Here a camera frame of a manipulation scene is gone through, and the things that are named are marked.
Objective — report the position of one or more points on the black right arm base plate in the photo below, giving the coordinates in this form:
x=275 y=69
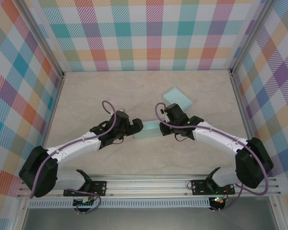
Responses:
x=199 y=188

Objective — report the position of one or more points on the circuit board with green light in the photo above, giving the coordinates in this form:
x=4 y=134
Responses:
x=219 y=200

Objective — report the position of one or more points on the light blue paper box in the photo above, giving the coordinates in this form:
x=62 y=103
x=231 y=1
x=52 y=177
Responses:
x=176 y=97
x=148 y=130

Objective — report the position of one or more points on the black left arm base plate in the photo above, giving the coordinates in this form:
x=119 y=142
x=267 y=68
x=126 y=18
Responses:
x=100 y=188

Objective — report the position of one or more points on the aluminium frame post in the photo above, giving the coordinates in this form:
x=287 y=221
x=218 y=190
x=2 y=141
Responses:
x=250 y=36
x=41 y=36

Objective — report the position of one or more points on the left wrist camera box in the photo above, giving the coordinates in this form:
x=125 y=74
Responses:
x=122 y=110

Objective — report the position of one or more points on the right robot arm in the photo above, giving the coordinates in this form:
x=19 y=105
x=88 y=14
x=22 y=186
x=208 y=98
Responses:
x=254 y=163

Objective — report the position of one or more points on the aluminium side rail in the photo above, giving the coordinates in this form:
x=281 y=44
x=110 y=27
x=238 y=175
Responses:
x=245 y=119
x=53 y=107

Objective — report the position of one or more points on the grey metal panel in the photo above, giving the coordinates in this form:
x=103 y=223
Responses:
x=146 y=220

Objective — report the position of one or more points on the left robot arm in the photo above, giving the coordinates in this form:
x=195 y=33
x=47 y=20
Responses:
x=40 y=172

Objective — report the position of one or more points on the small circuit board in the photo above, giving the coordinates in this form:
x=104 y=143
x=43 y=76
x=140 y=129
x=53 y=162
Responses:
x=85 y=204

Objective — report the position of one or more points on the aluminium mounting rail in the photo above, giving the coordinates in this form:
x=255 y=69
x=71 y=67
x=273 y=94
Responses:
x=146 y=185

